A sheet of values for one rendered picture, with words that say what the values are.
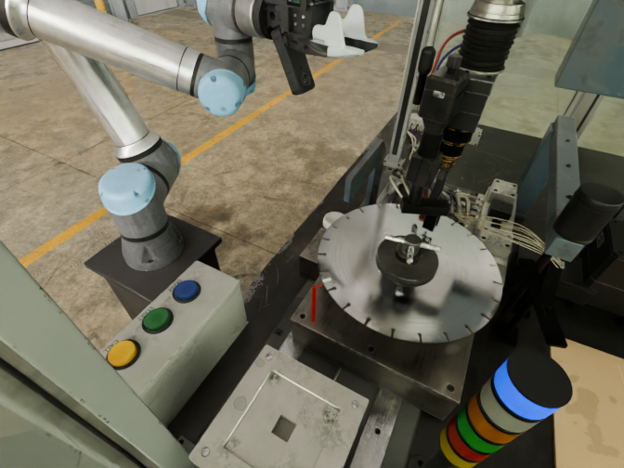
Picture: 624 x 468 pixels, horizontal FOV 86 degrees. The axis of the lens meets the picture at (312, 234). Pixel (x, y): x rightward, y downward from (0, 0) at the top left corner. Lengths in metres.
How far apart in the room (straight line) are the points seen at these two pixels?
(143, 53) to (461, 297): 0.66
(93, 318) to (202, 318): 1.34
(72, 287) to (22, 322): 1.84
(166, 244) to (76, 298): 1.19
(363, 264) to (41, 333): 0.47
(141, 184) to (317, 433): 0.61
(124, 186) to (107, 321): 1.14
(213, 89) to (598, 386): 0.91
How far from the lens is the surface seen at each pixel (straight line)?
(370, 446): 0.68
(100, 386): 0.37
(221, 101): 0.64
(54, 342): 0.31
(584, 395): 0.88
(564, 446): 0.81
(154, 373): 0.60
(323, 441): 0.53
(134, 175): 0.86
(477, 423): 0.38
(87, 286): 2.09
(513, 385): 0.32
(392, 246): 0.65
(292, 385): 0.55
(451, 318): 0.59
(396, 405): 0.71
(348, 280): 0.59
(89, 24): 0.70
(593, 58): 0.68
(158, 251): 0.91
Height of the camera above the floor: 1.41
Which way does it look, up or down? 44 degrees down
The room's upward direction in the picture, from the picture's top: 2 degrees clockwise
